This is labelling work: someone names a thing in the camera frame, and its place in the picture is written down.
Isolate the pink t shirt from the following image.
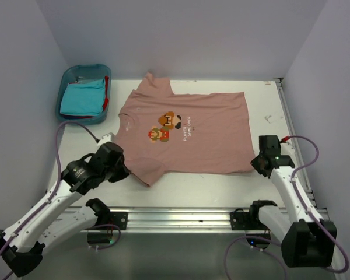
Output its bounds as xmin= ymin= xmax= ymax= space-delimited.
xmin=114 ymin=73 xmax=254 ymax=186

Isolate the turquoise folded t shirt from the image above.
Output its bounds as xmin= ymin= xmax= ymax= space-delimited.
xmin=59 ymin=79 xmax=106 ymax=116

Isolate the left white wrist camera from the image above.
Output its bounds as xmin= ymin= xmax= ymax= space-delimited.
xmin=97 ymin=132 xmax=115 ymax=146

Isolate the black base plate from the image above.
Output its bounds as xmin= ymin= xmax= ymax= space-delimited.
xmin=229 ymin=208 xmax=268 ymax=231
xmin=85 ymin=211 xmax=128 ymax=230

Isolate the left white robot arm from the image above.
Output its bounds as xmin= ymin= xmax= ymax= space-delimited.
xmin=0 ymin=142 xmax=130 ymax=278

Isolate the teal plastic bin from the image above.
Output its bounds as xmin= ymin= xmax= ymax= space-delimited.
xmin=55 ymin=64 xmax=112 ymax=125

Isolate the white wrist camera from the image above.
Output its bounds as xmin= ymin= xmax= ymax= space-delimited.
xmin=280 ymin=136 xmax=295 ymax=155
xmin=97 ymin=132 xmax=115 ymax=146

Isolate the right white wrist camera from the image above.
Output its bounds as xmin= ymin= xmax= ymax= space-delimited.
xmin=280 ymin=136 xmax=295 ymax=155

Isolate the aluminium rail frame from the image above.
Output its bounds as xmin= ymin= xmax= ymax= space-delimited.
xmin=24 ymin=207 xmax=333 ymax=233

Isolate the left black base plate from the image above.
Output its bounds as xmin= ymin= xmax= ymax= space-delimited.
xmin=85 ymin=211 xmax=128 ymax=230

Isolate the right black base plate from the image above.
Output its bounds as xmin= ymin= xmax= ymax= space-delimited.
xmin=229 ymin=208 xmax=268 ymax=231

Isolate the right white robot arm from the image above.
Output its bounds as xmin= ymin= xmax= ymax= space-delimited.
xmin=248 ymin=135 xmax=337 ymax=268

